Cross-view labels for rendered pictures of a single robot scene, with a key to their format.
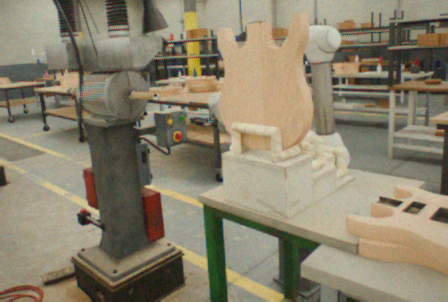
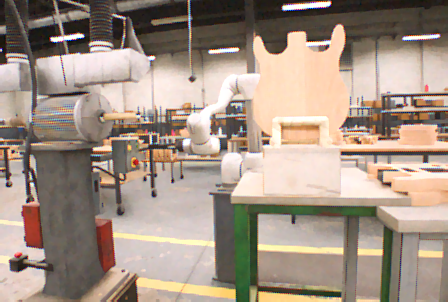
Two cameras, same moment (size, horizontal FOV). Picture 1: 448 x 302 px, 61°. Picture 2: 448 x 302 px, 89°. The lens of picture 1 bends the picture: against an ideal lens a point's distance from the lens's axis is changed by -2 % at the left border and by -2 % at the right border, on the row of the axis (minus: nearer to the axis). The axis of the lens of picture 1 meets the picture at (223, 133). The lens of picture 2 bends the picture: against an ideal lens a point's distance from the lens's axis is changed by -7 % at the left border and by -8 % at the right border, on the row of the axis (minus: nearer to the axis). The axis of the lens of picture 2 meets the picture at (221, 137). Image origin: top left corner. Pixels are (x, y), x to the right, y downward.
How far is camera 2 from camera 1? 0.90 m
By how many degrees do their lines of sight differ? 33
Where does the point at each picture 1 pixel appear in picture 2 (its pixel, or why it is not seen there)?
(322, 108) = (256, 132)
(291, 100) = (335, 93)
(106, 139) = (66, 165)
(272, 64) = (316, 65)
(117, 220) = (74, 255)
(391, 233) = (428, 183)
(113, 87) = (86, 106)
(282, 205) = (336, 183)
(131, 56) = (130, 67)
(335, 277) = (432, 221)
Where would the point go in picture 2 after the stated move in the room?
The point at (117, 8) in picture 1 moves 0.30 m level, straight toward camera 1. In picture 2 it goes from (106, 26) to (137, 1)
